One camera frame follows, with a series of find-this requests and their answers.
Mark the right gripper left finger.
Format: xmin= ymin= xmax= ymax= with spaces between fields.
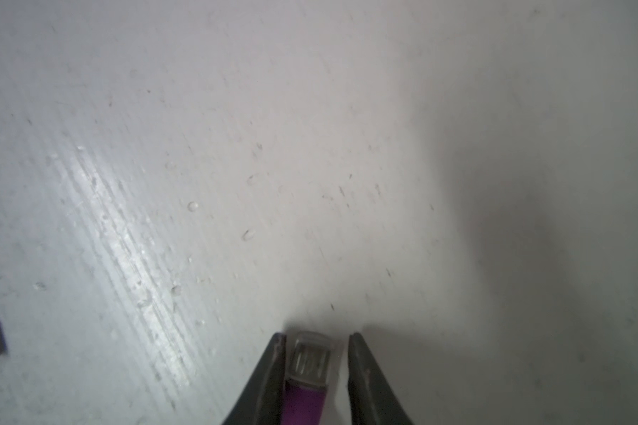
xmin=223 ymin=333 xmax=287 ymax=425

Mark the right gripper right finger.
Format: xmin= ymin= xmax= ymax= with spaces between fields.
xmin=347 ymin=332 xmax=413 ymax=425

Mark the purple usb drive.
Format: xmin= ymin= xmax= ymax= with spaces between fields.
xmin=281 ymin=378 xmax=328 ymax=425

